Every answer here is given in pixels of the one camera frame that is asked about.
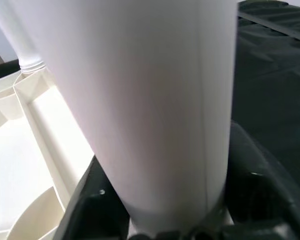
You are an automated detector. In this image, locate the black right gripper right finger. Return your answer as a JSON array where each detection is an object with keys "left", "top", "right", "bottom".
[{"left": 221, "top": 119, "right": 300, "bottom": 240}]

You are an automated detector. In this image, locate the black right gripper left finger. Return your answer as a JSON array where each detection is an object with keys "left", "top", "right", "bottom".
[{"left": 53, "top": 156, "right": 138, "bottom": 240}]

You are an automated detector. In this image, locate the white plastic table top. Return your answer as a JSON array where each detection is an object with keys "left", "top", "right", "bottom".
[{"left": 0, "top": 66, "right": 96, "bottom": 240}]

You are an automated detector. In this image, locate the white plastic table leg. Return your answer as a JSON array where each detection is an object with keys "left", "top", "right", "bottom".
[
  {"left": 11, "top": 0, "right": 239, "bottom": 229},
  {"left": 0, "top": 0, "right": 48, "bottom": 75}
]

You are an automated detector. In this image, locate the black table cloth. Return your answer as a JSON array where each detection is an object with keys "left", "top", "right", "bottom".
[{"left": 0, "top": 0, "right": 300, "bottom": 196}]

